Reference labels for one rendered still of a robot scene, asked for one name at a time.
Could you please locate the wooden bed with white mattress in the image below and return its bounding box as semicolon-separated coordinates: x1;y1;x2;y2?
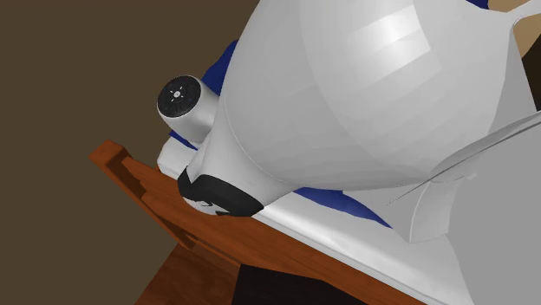
88;137;474;305

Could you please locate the blue blanket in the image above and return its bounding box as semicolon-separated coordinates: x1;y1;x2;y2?
168;0;492;230

